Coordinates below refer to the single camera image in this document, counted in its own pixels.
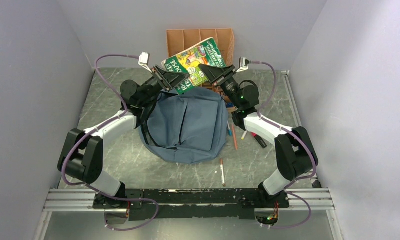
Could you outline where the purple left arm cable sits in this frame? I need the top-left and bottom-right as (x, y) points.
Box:
(60, 54), (160, 232)

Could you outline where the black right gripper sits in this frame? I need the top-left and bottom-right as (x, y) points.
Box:
(198, 64), (241, 109)

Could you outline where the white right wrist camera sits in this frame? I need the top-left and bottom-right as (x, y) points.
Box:
(236, 57), (250, 73)

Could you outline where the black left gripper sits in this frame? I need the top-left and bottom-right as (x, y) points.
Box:
(138, 65), (190, 106)

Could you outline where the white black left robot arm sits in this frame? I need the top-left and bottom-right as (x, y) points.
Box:
(57, 66), (189, 208)

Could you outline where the aluminium frame rail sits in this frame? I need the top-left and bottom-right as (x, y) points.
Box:
(42, 188), (335, 213)

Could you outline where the brown white marker pen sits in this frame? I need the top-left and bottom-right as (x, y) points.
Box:
(219, 158), (226, 187)

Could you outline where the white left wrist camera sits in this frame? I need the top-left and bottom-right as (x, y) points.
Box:
(138, 52), (152, 73)

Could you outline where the yellow white marker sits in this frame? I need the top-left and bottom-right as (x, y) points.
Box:
(241, 131), (248, 140)

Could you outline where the orange plastic file organizer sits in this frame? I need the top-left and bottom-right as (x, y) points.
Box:
(166, 28), (235, 95)

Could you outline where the pink black highlighter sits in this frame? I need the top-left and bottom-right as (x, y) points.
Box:
(250, 132), (267, 149)

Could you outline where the green Treehouse book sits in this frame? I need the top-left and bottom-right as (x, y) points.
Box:
(161, 37), (226, 95)

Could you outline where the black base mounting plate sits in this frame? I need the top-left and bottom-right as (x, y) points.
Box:
(92, 188), (289, 221)

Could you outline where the blue student backpack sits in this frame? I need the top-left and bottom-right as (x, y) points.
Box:
(138, 87), (228, 164)

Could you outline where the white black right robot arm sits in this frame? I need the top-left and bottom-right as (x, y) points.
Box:
(199, 64), (318, 207)

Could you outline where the blue white pen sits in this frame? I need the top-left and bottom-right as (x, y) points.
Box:
(227, 121), (232, 136)

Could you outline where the orange pencil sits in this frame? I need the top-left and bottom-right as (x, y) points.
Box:
(231, 124), (238, 150)

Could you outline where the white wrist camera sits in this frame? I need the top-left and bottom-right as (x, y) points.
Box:
(138, 52), (152, 73)
(236, 57), (250, 73)

